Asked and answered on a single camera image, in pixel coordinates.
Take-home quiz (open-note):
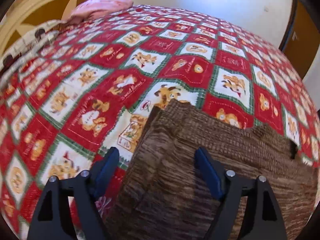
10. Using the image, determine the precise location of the brown knitted sweater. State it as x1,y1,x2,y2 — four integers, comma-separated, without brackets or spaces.
106,101,318,239

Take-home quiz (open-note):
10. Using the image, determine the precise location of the red teddy bear quilt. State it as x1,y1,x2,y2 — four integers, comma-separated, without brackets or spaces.
1,5,319,239

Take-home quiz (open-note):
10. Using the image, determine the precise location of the cartoon print pillow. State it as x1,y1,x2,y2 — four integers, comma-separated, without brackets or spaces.
1,20,66,88

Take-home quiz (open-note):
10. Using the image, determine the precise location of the brown wooden door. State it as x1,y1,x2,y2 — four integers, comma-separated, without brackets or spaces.
279,0,319,78

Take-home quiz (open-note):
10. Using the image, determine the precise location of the cream wooden headboard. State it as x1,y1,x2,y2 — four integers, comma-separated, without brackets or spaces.
1,0,86,55

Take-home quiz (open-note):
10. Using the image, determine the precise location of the pink pillow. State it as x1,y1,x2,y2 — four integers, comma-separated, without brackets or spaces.
66,0,133,24

